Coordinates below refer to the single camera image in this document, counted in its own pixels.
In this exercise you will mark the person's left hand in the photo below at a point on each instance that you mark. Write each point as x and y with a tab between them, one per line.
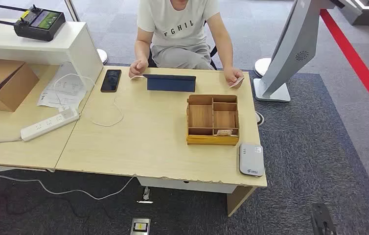
232	75

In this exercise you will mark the person's right hand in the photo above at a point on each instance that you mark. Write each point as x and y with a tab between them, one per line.
138	67

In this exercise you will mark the white ID card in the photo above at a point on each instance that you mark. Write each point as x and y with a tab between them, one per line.
238	82

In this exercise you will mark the person's right forearm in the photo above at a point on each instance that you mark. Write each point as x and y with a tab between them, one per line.
142	48

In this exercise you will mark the person's left forearm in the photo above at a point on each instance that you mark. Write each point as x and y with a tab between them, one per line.
226	52

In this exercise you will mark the person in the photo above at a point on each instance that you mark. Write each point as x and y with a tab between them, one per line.
178	32

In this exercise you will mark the grey card reader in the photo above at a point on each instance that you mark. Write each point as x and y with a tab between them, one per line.
251	160

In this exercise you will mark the black chair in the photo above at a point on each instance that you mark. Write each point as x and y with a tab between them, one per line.
214	52

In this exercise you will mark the round white stand base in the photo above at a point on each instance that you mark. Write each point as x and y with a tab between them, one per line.
102	55
261	66

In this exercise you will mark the black smartphone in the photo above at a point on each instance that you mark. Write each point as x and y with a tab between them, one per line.
111	80

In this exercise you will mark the tablet in dark blue case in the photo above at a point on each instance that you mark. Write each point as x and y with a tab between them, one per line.
171	84

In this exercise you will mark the round white floor disc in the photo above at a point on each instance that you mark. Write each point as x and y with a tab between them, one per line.
259	118

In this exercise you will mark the wooden compartment organizer box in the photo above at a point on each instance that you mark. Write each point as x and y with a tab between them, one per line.
200	116

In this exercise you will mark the grey kiosk display stand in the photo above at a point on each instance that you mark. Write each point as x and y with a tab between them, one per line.
293	48

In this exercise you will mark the white shelf unit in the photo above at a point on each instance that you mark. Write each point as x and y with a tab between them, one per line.
71	45

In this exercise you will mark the printed paper sheet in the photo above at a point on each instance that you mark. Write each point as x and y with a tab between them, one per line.
67	92

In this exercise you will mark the metal stand pole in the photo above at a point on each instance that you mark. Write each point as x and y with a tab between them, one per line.
71	10

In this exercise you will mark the white power strip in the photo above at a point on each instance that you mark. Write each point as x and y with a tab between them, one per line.
49	124

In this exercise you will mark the black remote controller with antennas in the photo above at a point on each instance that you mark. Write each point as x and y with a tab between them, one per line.
38	25

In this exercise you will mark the white floor plug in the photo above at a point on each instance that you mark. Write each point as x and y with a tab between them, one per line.
145	194

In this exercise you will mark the metal floor socket box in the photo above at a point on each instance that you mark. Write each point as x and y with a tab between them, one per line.
140	226

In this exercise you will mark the black right wrist camera bracket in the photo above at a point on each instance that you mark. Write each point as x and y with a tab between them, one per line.
322	215

